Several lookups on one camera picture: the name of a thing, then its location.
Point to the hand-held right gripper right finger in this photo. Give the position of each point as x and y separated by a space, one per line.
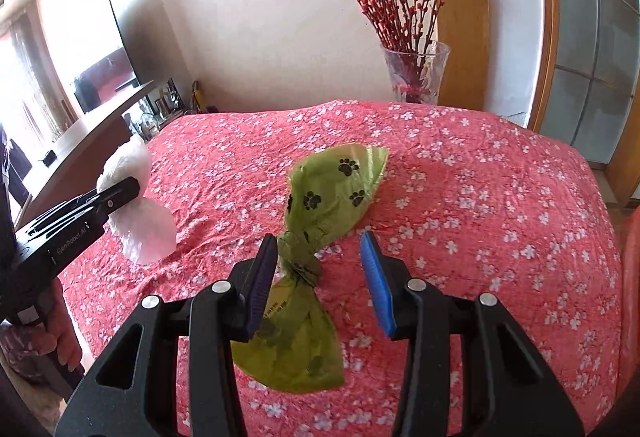
377 287

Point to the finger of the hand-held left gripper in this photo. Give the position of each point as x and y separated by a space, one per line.
117 197

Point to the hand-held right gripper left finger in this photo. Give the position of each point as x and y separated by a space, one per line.
260 297

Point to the white translucent plastic bag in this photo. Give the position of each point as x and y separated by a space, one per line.
145 227

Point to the olive paw print plastic bag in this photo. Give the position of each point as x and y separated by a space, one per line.
325 187

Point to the person's left hand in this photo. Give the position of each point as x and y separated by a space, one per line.
65 332

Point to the wooden television cabinet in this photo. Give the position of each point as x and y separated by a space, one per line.
85 137

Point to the small black box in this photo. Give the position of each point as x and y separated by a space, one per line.
50 159

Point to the row of small cabinet ornaments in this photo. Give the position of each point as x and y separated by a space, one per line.
165 104

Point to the black flat television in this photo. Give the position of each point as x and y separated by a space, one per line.
105 87

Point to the red floral tablecloth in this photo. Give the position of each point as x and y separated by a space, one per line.
500 217

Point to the sheer curtain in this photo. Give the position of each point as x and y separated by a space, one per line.
30 67

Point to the clear glass vase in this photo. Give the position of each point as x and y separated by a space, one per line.
415 77

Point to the wooden framed glass door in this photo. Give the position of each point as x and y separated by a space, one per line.
590 67

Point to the wooden door frame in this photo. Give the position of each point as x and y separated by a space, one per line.
470 42

